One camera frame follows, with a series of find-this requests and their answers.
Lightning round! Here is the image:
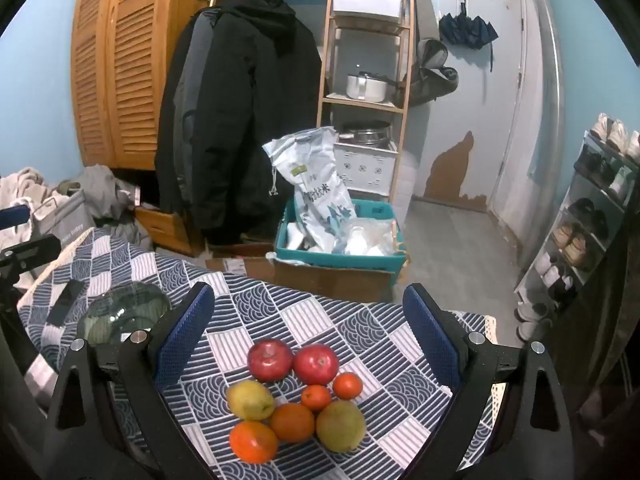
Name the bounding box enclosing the red apple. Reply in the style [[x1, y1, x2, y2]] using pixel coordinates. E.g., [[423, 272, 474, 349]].
[[248, 338, 294, 382], [292, 344, 340, 386]]

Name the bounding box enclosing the dark blue umbrella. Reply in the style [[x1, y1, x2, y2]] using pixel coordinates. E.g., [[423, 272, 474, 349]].
[[439, 2, 500, 51]]

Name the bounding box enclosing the white plastic storage box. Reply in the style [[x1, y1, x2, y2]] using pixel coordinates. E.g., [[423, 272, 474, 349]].
[[332, 0, 405, 21]]

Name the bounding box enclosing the white patterned storage bin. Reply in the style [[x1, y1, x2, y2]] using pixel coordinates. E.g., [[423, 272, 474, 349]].
[[334, 142, 398, 196]]

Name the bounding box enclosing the steel steamer pot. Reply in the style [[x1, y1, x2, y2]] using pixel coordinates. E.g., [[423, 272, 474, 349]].
[[337, 120, 393, 148]]

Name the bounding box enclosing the yellow pear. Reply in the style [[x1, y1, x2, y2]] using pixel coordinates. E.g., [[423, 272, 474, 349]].
[[226, 380, 276, 422]]

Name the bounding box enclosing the orange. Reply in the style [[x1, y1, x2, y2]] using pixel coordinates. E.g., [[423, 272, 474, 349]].
[[229, 420, 279, 464], [270, 403, 316, 443]]

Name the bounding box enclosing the olive green backpack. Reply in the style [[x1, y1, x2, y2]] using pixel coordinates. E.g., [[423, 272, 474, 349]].
[[400, 39, 460, 108]]

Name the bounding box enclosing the grey clothing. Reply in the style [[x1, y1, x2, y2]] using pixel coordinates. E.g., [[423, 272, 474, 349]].
[[80, 165, 138, 221]]

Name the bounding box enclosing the wooden louvred wardrobe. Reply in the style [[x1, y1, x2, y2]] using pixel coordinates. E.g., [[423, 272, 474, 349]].
[[70, 0, 218, 258]]

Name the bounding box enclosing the wooden shelf rack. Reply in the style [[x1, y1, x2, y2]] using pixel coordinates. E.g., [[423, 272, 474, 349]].
[[316, 0, 416, 201]]

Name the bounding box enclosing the white door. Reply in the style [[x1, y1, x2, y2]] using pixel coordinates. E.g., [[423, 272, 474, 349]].
[[425, 0, 531, 221]]

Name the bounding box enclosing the shoe rack with shoes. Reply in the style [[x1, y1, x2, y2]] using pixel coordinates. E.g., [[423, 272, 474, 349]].
[[517, 112, 640, 341]]

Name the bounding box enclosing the white rice bag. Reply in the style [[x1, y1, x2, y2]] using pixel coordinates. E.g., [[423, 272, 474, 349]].
[[262, 126, 358, 256]]

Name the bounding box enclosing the clear plastic bag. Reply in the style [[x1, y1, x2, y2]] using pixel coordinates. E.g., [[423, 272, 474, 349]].
[[345, 217, 396, 256]]

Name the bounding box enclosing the grey metal pipe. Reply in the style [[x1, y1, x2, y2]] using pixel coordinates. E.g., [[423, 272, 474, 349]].
[[529, 0, 566, 171]]

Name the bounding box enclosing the teal box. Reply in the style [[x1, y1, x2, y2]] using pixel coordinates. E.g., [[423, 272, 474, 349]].
[[274, 199, 408, 286]]

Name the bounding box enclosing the small tangerine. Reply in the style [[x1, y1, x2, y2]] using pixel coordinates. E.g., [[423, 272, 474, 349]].
[[300, 384, 333, 413], [333, 372, 364, 401]]

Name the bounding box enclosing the white fleece clothing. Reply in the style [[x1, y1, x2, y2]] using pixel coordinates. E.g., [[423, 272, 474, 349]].
[[0, 167, 51, 206]]

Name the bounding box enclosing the black phone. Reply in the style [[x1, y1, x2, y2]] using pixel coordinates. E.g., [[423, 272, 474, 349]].
[[46, 279, 87, 329]]

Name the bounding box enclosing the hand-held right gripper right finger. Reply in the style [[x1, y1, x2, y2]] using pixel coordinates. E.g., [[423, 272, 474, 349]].
[[402, 284, 576, 480]]

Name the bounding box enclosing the grey fabric storage bag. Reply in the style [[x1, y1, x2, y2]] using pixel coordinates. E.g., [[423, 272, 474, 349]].
[[32, 190, 96, 251]]

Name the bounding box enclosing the steel pot with lid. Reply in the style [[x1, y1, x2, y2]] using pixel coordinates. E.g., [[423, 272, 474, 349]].
[[346, 71, 398, 102]]

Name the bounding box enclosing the dark grey jacket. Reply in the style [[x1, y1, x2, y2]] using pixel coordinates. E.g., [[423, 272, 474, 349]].
[[155, 7, 236, 231]]

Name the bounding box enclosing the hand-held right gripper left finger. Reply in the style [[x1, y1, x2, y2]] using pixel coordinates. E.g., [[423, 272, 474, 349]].
[[42, 282, 221, 480]]

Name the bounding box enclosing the blue patterned tablecloth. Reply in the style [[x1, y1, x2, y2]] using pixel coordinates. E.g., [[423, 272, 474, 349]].
[[17, 227, 501, 480]]

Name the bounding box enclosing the brown cardboard box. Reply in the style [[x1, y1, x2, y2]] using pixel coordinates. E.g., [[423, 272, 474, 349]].
[[205, 255, 396, 303]]

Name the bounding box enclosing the green pear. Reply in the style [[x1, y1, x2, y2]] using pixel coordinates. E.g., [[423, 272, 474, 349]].
[[316, 400, 367, 453]]

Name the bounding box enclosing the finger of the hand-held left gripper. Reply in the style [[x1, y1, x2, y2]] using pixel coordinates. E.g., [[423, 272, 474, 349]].
[[0, 204, 30, 229], [0, 236, 62, 275]]

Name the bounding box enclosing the black hooded coat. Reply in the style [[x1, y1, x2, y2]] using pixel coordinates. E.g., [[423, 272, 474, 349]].
[[154, 0, 323, 246]]

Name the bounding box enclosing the clear glass bowl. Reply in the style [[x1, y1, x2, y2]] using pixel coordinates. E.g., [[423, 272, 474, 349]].
[[76, 282, 173, 346]]

